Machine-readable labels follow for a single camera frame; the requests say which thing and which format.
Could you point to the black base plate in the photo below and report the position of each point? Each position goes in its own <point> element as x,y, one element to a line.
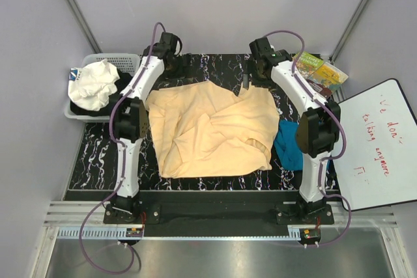
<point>217,214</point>

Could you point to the grey plastic basket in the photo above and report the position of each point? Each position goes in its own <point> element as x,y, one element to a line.
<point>125,62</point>

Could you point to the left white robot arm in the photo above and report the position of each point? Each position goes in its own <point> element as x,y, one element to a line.
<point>129,122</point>

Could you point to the white whiteboard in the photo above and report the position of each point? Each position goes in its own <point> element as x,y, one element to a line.
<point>378,167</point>

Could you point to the blue folded t shirt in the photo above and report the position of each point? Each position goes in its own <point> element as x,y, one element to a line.
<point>286,147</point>

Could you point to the aluminium frame rail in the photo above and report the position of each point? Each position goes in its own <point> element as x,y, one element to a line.
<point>85,219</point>

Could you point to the green picture book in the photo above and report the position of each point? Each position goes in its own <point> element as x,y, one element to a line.
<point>307,64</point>

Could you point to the peach t shirt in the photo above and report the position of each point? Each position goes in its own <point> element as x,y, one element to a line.
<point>204,130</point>

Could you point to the black t shirt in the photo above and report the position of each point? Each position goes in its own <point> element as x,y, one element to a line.
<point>97,104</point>

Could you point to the yellow picture book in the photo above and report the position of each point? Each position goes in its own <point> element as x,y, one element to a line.
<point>327,79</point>

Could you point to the white t shirt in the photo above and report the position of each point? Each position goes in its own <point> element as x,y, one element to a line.
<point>83,80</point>

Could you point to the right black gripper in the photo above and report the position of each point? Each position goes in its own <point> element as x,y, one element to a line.
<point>251,68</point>

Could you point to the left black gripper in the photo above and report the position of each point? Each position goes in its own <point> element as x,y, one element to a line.
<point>183,71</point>

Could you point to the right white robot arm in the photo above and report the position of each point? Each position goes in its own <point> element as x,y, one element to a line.
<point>318,127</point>

